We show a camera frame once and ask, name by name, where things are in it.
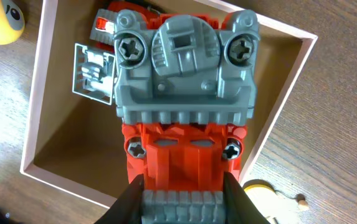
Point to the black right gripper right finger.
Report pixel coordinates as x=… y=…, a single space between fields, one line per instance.
x=239 y=207

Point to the red fire truck grey top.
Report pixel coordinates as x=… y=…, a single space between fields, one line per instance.
x=185 y=90

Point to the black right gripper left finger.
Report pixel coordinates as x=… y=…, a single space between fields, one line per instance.
x=127 y=208

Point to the yellow wooden rattle drum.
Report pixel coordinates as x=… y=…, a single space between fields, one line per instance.
x=271 y=203

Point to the yellow grey ball toy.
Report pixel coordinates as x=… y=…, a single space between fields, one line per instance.
x=12 y=22

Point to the red fire truck with ladder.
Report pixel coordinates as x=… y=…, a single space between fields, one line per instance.
x=94 y=74

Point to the pink box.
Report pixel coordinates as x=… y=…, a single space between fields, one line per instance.
x=76 y=145

